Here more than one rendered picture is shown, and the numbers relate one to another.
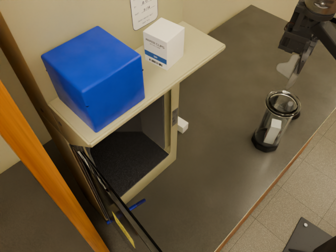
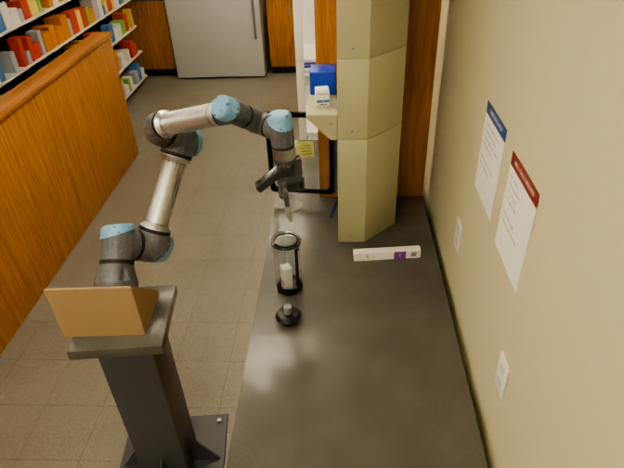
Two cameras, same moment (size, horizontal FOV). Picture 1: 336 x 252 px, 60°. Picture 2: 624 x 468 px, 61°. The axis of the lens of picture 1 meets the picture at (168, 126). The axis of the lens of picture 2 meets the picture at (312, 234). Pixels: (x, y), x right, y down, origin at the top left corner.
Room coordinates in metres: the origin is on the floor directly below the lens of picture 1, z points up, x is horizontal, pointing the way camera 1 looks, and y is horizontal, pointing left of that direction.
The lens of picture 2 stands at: (1.84, -1.30, 2.27)
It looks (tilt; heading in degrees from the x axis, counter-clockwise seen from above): 35 degrees down; 139
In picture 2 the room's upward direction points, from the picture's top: 2 degrees counter-clockwise
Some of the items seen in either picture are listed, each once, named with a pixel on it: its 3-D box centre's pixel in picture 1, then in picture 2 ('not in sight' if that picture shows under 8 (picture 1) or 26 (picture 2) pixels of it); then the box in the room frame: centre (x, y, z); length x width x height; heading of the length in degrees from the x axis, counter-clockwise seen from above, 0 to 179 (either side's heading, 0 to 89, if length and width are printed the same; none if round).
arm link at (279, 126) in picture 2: not in sight; (280, 129); (0.62, -0.36, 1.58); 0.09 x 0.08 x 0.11; 5
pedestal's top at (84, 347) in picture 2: not in sight; (125, 319); (0.31, -0.90, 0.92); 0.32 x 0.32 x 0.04; 51
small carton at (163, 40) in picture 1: (164, 44); (321, 96); (0.42, 0.01, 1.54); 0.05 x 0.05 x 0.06; 53
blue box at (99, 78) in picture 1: (97, 78); (322, 79); (0.32, 0.11, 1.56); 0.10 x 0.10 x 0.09; 45
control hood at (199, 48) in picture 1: (146, 90); (322, 110); (0.38, 0.04, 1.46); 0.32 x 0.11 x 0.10; 135
